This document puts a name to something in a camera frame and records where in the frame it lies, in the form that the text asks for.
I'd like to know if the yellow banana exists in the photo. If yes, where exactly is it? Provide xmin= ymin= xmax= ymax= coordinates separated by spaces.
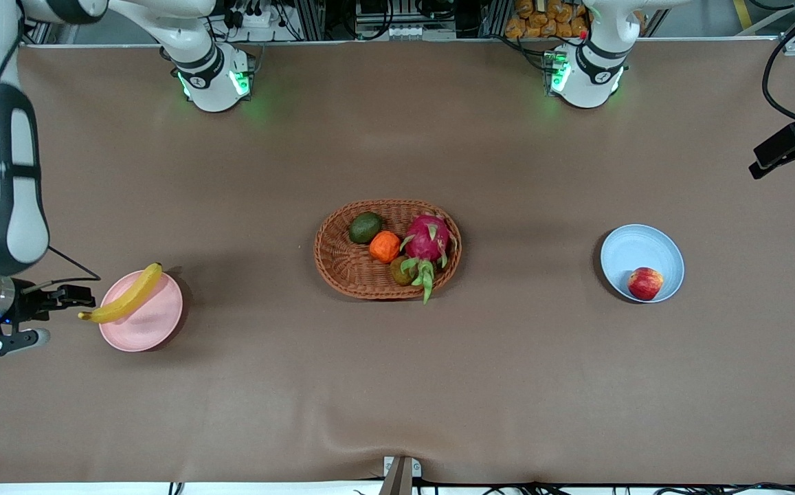
xmin=78 ymin=263 xmax=164 ymax=325

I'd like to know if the red apple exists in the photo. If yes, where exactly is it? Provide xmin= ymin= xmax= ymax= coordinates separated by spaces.
xmin=627 ymin=267 xmax=664 ymax=302

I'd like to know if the pink plate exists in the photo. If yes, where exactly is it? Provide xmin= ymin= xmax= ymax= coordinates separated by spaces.
xmin=98 ymin=269 xmax=183 ymax=353

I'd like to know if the blue plate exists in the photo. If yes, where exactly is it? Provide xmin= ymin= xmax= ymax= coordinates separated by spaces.
xmin=601 ymin=224 xmax=685 ymax=303

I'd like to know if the bag of orange items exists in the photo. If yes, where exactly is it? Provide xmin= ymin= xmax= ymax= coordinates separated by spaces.
xmin=505 ymin=0 xmax=645 ymax=39

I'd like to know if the brown wicker basket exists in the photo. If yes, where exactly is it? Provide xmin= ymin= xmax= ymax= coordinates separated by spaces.
xmin=314 ymin=199 xmax=462 ymax=300

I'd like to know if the green avocado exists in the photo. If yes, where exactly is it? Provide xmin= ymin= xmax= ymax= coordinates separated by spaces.
xmin=349 ymin=212 xmax=383 ymax=244

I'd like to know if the orange fruit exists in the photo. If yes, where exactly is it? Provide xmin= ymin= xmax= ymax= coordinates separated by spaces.
xmin=370 ymin=231 xmax=401 ymax=264

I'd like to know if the brown kiwi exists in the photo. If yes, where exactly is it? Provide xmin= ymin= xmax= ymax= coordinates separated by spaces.
xmin=389 ymin=256 xmax=417 ymax=287

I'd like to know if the white power strip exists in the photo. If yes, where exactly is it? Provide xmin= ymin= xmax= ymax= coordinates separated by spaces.
xmin=222 ymin=2 xmax=293 ymax=30

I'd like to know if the brown table cloth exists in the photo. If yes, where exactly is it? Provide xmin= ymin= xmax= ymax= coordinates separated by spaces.
xmin=0 ymin=38 xmax=795 ymax=485

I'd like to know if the pink dragon fruit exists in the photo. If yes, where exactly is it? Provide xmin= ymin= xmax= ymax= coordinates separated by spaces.
xmin=397 ymin=214 xmax=458 ymax=305

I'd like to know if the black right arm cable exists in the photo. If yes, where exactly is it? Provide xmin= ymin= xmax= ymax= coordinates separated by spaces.
xmin=21 ymin=245 xmax=102 ymax=295

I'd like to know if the metal bracket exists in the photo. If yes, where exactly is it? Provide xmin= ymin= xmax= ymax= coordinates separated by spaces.
xmin=383 ymin=456 xmax=422 ymax=495

